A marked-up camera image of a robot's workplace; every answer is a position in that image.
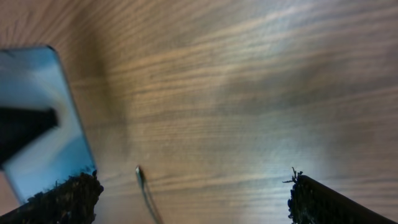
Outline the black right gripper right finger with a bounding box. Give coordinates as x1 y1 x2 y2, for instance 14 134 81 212
287 170 397 224

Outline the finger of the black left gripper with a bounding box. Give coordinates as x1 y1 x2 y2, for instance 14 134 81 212
1 107 58 165

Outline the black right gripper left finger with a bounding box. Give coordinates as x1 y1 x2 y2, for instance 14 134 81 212
1 170 104 224

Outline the blue Galaxy smartphone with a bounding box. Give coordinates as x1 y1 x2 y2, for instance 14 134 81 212
1 46 96 204

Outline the black USB charging cable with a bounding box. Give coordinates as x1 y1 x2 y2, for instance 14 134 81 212
134 165 165 224

